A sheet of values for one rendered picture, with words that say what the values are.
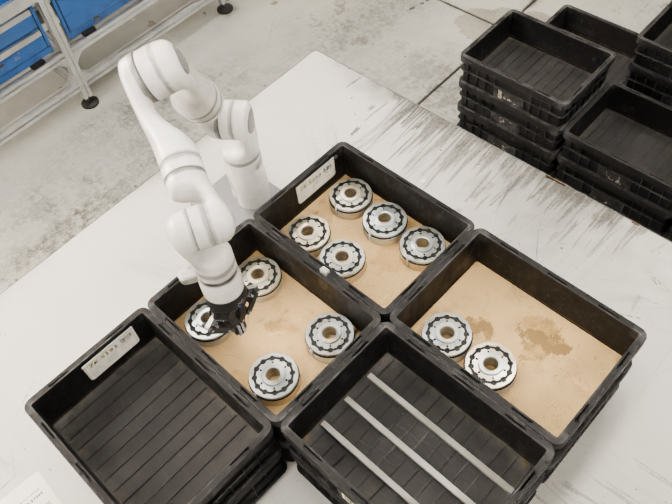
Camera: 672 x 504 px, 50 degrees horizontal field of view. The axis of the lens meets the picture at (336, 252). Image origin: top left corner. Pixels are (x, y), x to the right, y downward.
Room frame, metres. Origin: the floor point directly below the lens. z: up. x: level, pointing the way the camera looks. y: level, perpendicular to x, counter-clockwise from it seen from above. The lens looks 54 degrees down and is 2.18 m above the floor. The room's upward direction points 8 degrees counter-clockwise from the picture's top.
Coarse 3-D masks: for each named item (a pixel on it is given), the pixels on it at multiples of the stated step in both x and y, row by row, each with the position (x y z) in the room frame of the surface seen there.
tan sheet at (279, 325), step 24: (240, 264) 0.97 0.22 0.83; (288, 288) 0.88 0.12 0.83; (264, 312) 0.83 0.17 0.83; (288, 312) 0.82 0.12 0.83; (312, 312) 0.81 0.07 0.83; (336, 312) 0.81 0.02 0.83; (240, 336) 0.78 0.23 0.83; (264, 336) 0.77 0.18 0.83; (288, 336) 0.76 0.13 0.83; (216, 360) 0.73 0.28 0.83; (240, 360) 0.72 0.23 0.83; (312, 360) 0.70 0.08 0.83
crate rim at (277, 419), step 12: (240, 228) 0.99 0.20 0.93; (264, 228) 0.98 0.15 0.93; (276, 240) 0.95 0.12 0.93; (288, 252) 0.91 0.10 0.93; (312, 264) 0.87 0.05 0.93; (324, 276) 0.83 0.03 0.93; (168, 288) 0.86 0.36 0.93; (336, 288) 0.80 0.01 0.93; (156, 300) 0.84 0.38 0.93; (360, 300) 0.76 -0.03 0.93; (156, 312) 0.81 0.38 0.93; (372, 312) 0.73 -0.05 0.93; (168, 324) 0.78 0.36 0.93; (372, 324) 0.71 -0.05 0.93; (180, 336) 0.74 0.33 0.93; (192, 348) 0.71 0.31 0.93; (204, 360) 0.68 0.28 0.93; (336, 360) 0.64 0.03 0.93; (228, 372) 0.65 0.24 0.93; (324, 372) 0.62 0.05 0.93; (240, 384) 0.62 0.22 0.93; (252, 396) 0.59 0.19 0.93; (264, 408) 0.56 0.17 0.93; (288, 408) 0.56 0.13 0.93; (276, 420) 0.54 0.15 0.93
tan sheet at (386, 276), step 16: (320, 208) 1.10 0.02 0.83; (288, 224) 1.06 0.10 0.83; (336, 224) 1.04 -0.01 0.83; (352, 224) 1.04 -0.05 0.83; (416, 224) 1.01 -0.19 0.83; (352, 240) 0.99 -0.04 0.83; (368, 240) 0.98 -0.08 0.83; (368, 256) 0.94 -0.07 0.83; (384, 256) 0.93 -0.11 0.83; (368, 272) 0.90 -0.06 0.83; (384, 272) 0.89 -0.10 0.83; (400, 272) 0.88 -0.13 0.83; (416, 272) 0.88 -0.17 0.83; (368, 288) 0.85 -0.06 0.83; (384, 288) 0.85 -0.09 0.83; (400, 288) 0.84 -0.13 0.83; (384, 304) 0.81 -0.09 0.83
